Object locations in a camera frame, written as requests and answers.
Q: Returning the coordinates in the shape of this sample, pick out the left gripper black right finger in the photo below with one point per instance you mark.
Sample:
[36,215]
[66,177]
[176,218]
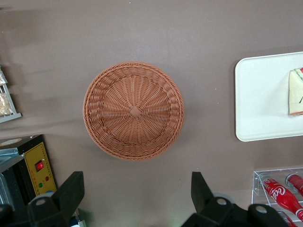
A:
[206,205]

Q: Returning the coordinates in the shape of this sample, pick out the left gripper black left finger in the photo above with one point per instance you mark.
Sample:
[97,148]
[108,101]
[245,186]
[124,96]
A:
[61,201]

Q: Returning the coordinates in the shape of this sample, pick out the triangular sandwich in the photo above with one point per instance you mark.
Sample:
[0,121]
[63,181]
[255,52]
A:
[296,94]

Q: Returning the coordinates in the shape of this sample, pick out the grey snack tray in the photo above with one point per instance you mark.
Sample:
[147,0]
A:
[11,117]

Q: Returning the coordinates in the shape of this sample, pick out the brown round wicker basket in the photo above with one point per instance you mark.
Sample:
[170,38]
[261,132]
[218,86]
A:
[133,111]

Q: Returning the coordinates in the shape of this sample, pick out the beige rectangular tray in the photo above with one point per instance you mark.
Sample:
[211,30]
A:
[260,99]

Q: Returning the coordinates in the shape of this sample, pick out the black food warmer appliance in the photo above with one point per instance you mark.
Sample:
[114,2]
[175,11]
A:
[35,160]

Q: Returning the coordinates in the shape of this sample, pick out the clear acrylic bottle rack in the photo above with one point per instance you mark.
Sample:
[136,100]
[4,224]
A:
[254,179]

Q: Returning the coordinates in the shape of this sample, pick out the red cola bottle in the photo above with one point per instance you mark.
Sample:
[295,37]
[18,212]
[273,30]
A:
[297,183]
[279,195]
[290,221]

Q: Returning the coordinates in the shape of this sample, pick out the clear bagged pastry packet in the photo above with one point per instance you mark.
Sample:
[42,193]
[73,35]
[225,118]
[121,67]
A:
[2,76]
[4,105]

